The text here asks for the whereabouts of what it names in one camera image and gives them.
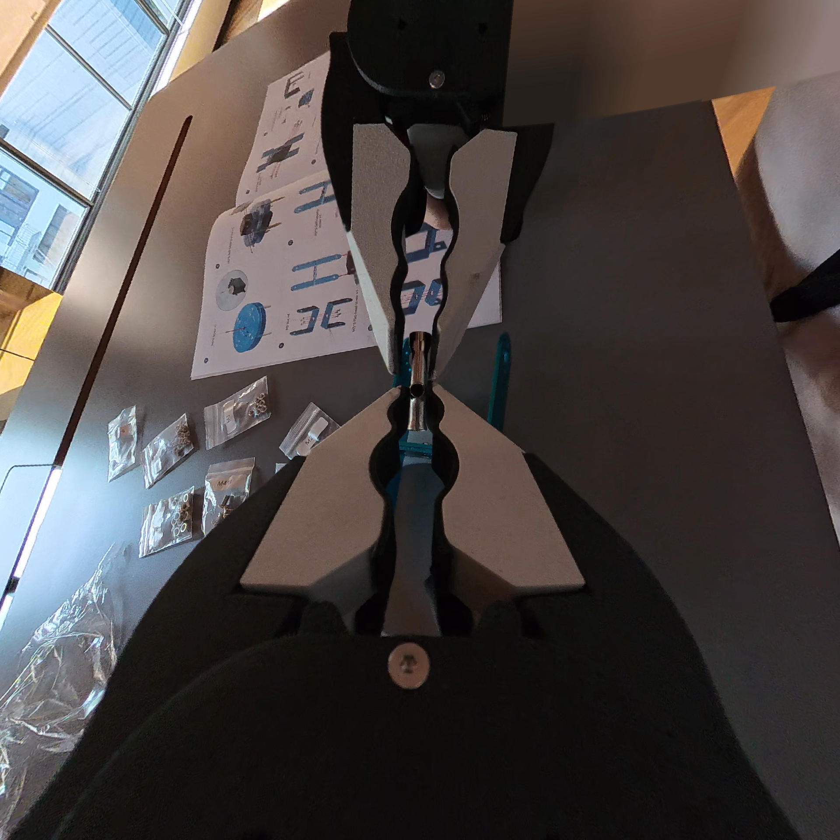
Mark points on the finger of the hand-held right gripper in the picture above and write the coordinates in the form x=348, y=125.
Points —
x=371, y=197
x=482, y=197

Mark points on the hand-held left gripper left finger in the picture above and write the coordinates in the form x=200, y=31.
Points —
x=315, y=525

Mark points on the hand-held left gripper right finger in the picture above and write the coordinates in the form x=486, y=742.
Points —
x=505, y=525

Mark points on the blue metal bracket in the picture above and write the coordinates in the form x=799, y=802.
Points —
x=500, y=380

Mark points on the silver cross socket wrench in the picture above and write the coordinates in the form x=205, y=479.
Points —
x=418, y=407

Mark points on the person's right hand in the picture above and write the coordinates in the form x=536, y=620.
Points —
x=439, y=210

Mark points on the zip bag of thin screws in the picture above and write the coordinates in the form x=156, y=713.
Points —
x=282, y=469

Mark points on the zip bag of short bolts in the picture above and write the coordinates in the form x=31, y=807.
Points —
x=226, y=492

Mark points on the zip bag of tiny nuts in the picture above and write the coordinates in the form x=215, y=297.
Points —
x=308, y=430

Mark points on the zip bag of small nuts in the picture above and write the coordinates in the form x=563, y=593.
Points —
x=229, y=413

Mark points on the white instruction manual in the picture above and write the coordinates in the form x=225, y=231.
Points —
x=262, y=295

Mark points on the zip bag of large nuts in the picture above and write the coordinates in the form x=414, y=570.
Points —
x=167, y=525

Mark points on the zip bag of tiny screws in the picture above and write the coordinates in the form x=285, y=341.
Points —
x=167, y=453

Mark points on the small clear zip bag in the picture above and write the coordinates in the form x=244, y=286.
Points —
x=123, y=453

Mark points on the crumpled clear plastic wrap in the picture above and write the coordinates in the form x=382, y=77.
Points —
x=46, y=689

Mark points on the window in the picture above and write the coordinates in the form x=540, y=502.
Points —
x=65, y=98

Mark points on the person's white shirt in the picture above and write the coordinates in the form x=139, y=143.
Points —
x=807, y=197

